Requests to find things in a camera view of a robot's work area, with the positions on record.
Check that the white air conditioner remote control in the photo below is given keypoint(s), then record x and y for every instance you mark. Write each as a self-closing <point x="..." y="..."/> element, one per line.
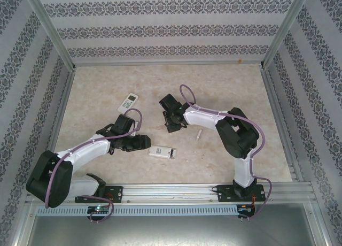
<point x="160" y="152"/>
<point x="128" y="103"/>

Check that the white remote battery cover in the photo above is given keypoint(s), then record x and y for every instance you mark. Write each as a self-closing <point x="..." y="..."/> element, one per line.
<point x="199" y="135"/>

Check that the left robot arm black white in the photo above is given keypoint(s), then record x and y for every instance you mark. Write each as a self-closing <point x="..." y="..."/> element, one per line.
<point x="85" y="149"/>

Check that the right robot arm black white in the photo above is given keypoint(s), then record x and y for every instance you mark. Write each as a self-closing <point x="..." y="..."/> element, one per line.
<point x="203" y="117"/>

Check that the left controller circuit board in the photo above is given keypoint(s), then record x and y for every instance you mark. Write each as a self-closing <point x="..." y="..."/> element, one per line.
<point x="97" y="209"/>

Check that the controller circuit board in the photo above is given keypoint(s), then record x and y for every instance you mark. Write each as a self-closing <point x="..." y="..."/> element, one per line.
<point x="244" y="209"/>
<point x="97" y="209"/>

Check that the grey metal sheet panel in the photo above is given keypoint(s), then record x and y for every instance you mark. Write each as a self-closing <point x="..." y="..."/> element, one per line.
<point x="171" y="230"/>

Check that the right controller circuit board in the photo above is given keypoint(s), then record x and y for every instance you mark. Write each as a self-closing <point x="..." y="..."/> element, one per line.
<point x="244" y="209"/>

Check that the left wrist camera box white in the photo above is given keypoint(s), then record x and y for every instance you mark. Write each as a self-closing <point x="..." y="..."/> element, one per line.
<point x="136" y="132"/>

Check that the aluminium back frame rail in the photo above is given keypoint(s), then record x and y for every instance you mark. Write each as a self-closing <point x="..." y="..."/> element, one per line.
<point x="171" y="64"/>

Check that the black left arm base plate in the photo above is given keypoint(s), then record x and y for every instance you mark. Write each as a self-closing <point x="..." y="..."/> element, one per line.
<point x="116" y="193"/>

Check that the aluminium mounting rail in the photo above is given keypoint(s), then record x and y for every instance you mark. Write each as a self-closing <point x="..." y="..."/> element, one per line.
<point x="171" y="193"/>

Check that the aluminium side frame rail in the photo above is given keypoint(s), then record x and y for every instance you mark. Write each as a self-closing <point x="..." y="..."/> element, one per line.
<point x="278" y="109"/>
<point x="62" y="109"/>

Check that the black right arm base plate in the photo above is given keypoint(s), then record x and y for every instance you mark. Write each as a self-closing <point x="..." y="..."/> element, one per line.
<point x="224" y="193"/>

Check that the aluminium frame post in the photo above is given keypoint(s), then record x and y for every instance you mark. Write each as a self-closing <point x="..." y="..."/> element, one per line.
<point x="50" y="29"/>
<point x="286" y="29"/>

